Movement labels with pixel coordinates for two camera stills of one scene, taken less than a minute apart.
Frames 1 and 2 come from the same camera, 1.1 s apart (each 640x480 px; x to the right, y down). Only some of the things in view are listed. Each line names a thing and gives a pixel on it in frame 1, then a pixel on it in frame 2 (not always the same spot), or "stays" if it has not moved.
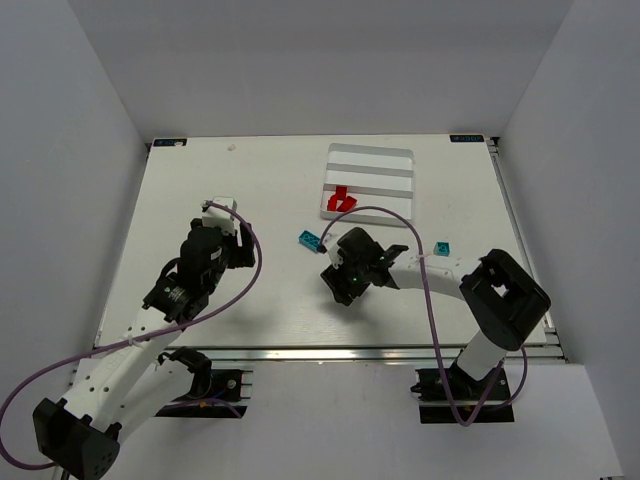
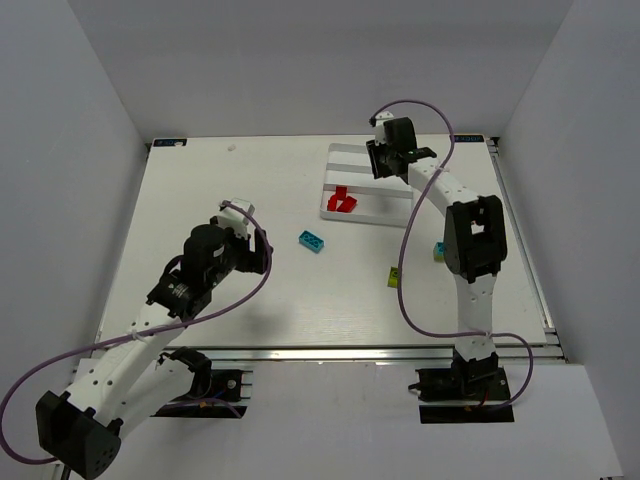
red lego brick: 347,205 stays
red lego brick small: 341,192 stays
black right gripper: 338,284 -> 377,161
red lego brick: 332,203 stays
